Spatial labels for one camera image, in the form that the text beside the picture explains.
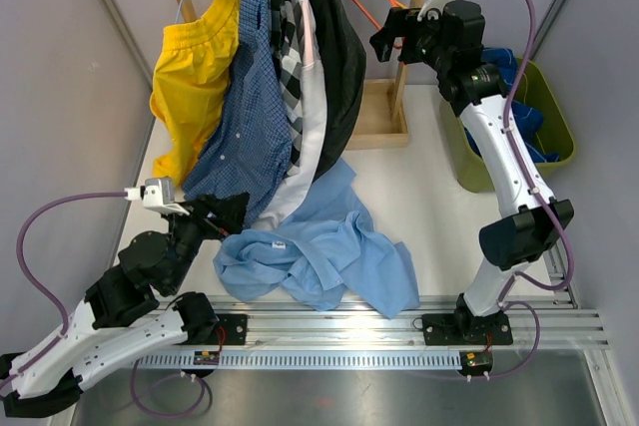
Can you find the black striped shirt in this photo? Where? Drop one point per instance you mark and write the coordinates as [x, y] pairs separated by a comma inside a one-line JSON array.
[[344, 62]]

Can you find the dark blue striped shirt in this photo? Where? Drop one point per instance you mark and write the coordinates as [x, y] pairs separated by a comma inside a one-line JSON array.
[[528, 120]]

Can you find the light blue shirt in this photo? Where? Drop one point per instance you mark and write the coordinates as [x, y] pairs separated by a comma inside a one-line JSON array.
[[326, 247]]

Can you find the aluminium mounting rail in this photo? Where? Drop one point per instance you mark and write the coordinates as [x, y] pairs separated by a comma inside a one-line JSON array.
[[282, 336]]

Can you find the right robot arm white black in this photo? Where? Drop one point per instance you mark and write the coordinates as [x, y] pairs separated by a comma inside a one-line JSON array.
[[532, 219]]

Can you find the olive green plastic bin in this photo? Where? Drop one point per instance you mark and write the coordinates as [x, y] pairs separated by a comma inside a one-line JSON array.
[[554, 136]]

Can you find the blue checked shirt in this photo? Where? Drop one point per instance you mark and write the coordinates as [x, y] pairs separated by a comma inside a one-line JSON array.
[[250, 150]]

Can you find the wooden clothes rack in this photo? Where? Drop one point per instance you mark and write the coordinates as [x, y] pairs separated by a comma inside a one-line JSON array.
[[381, 123]]

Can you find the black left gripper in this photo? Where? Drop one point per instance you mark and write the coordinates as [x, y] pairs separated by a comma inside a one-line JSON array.
[[231, 212]]

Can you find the yellow shorts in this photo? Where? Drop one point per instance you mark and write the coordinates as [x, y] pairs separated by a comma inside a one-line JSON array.
[[190, 81]]

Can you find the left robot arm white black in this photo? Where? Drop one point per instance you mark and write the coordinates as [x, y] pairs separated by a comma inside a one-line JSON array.
[[133, 309]]

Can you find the black white plaid shirt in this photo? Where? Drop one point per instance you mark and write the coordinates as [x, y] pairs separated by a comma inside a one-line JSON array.
[[286, 35]]

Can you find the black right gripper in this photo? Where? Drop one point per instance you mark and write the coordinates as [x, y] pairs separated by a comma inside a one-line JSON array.
[[401, 23]]

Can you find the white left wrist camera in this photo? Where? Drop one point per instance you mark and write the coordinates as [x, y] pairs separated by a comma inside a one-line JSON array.
[[156, 195]]

